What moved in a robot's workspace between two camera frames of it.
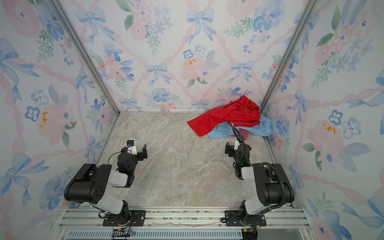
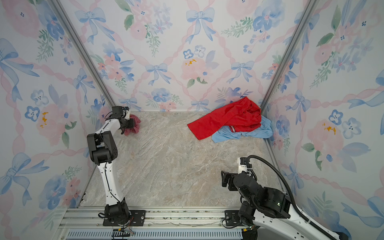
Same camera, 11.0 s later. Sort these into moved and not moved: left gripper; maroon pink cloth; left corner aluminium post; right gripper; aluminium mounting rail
Moved: maroon pink cloth; right gripper; left gripper
Not moved: left corner aluminium post; aluminium mounting rail
